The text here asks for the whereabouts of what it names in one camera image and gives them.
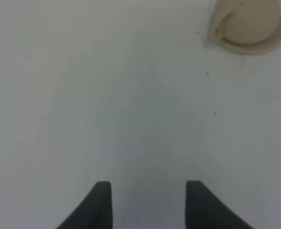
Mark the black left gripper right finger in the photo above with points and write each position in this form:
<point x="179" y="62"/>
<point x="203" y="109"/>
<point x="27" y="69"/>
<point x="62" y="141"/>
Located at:
<point x="203" y="210"/>

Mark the beige near cup saucer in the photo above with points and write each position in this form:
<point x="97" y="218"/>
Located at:
<point x="263" y="47"/>

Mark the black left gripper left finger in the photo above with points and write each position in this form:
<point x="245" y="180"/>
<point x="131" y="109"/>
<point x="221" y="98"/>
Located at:
<point x="94" y="212"/>

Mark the beige near teacup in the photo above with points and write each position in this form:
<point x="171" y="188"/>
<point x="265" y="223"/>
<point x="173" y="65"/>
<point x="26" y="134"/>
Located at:
<point x="244" y="22"/>

